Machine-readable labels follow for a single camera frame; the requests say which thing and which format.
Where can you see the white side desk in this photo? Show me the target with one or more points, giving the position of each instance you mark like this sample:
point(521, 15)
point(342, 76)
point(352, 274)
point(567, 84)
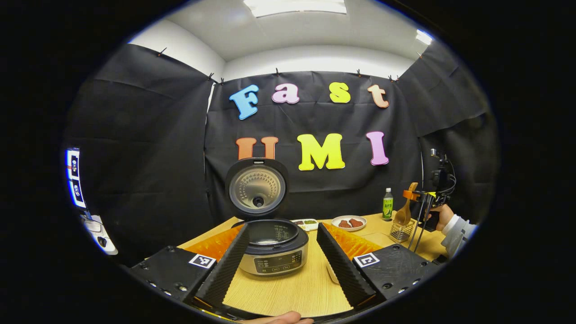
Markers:
point(96, 231)

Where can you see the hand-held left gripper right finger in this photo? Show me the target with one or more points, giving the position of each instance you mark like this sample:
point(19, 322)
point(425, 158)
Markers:
point(344, 270)

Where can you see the wooden spoon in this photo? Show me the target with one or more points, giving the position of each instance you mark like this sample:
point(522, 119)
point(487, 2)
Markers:
point(403, 216)

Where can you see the black backdrop cloth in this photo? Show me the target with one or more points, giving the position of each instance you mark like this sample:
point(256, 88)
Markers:
point(148, 148)

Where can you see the black computer mouse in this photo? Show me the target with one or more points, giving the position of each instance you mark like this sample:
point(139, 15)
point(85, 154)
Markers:
point(102, 241)

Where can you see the computer monitor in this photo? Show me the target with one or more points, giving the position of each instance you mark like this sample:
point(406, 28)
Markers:
point(74, 166)

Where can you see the brown meat piece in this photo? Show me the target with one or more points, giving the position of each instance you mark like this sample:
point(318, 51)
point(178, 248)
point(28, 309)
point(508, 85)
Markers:
point(357, 223)
point(344, 224)

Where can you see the large ceiling light panel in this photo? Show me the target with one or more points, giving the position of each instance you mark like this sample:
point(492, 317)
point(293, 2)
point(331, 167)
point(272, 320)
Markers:
point(294, 6)

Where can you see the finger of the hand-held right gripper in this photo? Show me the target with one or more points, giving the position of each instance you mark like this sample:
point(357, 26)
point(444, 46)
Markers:
point(410, 195)

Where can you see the small ceiling light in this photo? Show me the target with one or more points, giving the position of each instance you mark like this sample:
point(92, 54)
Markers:
point(424, 37)

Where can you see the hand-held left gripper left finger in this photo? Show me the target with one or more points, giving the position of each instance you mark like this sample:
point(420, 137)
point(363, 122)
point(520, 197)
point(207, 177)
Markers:
point(223, 270)

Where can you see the grey rice cooker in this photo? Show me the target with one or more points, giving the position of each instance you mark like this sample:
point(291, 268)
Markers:
point(274, 263)

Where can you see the green drink bottle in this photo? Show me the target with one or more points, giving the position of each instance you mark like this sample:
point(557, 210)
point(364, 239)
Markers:
point(387, 209)

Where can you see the white divided bean dish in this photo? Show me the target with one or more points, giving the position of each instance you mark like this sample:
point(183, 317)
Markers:
point(308, 222)

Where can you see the white round plate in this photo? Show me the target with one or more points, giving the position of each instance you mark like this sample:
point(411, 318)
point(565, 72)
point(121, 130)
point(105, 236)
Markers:
point(348, 217)

